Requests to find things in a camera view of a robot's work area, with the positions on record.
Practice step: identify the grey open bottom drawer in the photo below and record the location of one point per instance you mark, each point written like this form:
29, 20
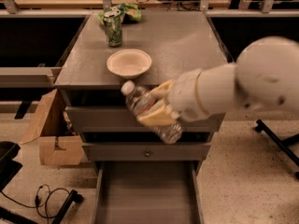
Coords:
147, 192

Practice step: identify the brown cardboard box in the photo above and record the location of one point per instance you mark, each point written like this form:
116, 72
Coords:
57, 144

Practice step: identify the grey top drawer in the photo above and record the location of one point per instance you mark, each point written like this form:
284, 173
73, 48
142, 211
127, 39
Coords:
118, 119

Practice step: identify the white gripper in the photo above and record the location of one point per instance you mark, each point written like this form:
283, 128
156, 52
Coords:
184, 96

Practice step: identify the black chair base left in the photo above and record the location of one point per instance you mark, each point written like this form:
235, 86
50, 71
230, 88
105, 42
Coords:
8, 169

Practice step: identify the green soda can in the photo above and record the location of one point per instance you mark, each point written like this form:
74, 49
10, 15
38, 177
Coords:
113, 30

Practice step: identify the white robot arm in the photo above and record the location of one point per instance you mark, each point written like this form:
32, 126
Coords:
264, 76

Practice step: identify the grey middle drawer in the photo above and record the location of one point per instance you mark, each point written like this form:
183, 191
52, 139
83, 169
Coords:
146, 151

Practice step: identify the clear plastic water bottle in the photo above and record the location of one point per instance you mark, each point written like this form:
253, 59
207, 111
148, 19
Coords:
139, 100

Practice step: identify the grey drawer cabinet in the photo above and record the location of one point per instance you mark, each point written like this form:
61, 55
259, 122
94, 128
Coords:
161, 46

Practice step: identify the black stand leg right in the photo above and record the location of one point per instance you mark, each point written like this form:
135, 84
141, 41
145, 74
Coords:
283, 144

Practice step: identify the green chip bag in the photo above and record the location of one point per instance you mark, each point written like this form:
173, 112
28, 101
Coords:
129, 12

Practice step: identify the white paper bowl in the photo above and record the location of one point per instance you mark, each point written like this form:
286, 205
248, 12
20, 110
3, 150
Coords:
129, 63

